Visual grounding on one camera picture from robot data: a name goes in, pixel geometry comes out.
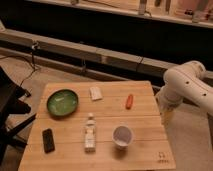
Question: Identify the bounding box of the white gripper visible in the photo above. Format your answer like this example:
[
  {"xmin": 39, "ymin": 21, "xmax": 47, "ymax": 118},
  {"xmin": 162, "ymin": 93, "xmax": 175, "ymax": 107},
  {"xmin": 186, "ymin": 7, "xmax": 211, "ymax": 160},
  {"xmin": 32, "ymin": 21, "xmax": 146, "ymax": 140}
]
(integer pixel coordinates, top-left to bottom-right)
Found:
[{"xmin": 155, "ymin": 87, "xmax": 182, "ymax": 126}]

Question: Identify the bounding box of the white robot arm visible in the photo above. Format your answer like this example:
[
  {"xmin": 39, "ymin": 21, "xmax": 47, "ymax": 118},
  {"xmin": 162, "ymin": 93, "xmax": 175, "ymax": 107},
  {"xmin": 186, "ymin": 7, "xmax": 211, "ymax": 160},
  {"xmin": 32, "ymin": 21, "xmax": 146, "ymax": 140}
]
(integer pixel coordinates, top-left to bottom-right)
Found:
[{"xmin": 155, "ymin": 61, "xmax": 213, "ymax": 125}]

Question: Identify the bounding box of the white paper cup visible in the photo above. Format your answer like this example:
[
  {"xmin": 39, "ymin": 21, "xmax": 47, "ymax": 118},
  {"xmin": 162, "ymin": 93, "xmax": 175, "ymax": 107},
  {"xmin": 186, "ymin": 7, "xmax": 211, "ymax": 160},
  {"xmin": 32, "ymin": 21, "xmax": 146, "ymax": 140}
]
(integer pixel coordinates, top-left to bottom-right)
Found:
[{"xmin": 112, "ymin": 125, "xmax": 133, "ymax": 150}]

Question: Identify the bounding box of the white small box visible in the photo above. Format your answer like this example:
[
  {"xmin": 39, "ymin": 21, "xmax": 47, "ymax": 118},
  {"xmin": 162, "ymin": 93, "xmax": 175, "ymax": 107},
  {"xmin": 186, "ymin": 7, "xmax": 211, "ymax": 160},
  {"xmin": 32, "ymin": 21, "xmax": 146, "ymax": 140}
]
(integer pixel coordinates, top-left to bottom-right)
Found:
[{"xmin": 90, "ymin": 87, "xmax": 103, "ymax": 101}]

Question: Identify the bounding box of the clear plastic bottle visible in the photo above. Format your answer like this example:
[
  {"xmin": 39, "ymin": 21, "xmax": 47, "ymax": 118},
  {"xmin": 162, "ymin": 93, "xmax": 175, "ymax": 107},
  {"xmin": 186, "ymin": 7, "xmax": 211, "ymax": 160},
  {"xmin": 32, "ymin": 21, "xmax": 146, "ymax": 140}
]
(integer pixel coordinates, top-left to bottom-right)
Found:
[{"xmin": 84, "ymin": 113, "xmax": 96, "ymax": 152}]

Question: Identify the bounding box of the green round plate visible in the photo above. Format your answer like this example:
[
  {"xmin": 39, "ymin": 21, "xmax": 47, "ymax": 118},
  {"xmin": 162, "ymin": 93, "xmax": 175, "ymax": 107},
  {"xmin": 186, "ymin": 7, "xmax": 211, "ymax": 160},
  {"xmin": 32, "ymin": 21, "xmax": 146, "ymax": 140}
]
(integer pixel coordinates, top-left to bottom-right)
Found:
[{"xmin": 46, "ymin": 89, "xmax": 78, "ymax": 117}]

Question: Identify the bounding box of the black smartphone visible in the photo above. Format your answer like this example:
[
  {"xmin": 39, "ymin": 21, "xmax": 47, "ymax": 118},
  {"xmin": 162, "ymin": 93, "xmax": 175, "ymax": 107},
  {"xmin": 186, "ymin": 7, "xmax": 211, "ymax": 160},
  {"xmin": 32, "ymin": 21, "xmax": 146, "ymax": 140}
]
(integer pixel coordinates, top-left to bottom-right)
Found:
[{"xmin": 42, "ymin": 129, "xmax": 55, "ymax": 153}]

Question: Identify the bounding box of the black chair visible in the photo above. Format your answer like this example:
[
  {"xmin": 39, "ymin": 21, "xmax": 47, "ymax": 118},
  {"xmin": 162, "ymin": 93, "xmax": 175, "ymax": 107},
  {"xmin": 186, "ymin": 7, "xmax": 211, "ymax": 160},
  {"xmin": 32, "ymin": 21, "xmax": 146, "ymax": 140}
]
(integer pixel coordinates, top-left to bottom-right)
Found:
[{"xmin": 0, "ymin": 66, "xmax": 35, "ymax": 164}]

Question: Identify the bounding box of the black floor cable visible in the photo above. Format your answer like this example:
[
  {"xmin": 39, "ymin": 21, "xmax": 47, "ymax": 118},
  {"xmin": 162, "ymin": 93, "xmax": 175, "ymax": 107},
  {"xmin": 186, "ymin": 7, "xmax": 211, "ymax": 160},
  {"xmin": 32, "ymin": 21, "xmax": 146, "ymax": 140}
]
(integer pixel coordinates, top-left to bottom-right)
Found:
[{"xmin": 0, "ymin": 41, "xmax": 43, "ymax": 98}]

